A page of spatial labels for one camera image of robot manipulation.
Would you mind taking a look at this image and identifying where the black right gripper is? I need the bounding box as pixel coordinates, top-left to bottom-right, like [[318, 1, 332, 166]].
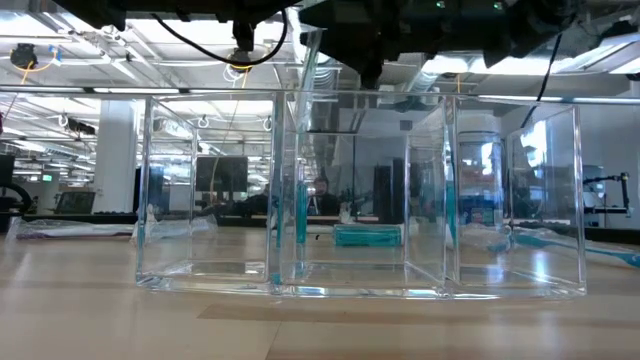
[[299, 0, 436, 90]]

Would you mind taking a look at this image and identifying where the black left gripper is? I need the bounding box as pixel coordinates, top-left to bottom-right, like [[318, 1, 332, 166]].
[[219, 0, 301, 54]]

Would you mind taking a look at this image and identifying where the purple white toothbrush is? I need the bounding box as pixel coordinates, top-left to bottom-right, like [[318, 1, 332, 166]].
[[9, 217, 136, 240]]

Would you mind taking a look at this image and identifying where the dark background monitor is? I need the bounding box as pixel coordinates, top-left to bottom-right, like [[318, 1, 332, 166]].
[[195, 156, 249, 193]]

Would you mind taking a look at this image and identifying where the person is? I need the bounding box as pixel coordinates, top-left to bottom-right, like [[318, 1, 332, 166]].
[[307, 175, 341, 217]]

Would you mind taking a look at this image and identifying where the white building column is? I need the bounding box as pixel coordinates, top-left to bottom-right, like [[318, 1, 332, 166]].
[[93, 99, 139, 214]]

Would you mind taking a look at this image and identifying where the black background cabinet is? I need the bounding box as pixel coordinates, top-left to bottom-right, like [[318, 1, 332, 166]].
[[133, 167, 166, 214]]

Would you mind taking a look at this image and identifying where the black ceiling device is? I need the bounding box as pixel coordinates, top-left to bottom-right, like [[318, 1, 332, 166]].
[[9, 43, 39, 70]]

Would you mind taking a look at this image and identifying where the clear acrylic three-compartment organizer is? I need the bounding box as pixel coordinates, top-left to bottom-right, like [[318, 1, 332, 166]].
[[134, 89, 587, 301]]

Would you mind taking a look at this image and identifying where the dark background screen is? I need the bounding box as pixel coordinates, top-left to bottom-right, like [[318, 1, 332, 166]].
[[54, 191, 96, 215]]

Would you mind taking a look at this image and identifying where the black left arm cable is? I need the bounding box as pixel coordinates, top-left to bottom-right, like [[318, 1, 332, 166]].
[[151, 9, 290, 67]]

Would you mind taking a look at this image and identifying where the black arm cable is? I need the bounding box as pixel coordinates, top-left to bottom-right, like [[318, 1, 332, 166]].
[[519, 32, 564, 129], [151, 9, 290, 67]]

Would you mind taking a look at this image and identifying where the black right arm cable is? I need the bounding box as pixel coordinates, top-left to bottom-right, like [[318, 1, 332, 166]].
[[519, 32, 564, 129]]

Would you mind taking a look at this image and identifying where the grey horizontal rail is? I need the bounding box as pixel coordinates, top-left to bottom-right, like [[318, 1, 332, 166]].
[[0, 84, 640, 106]]

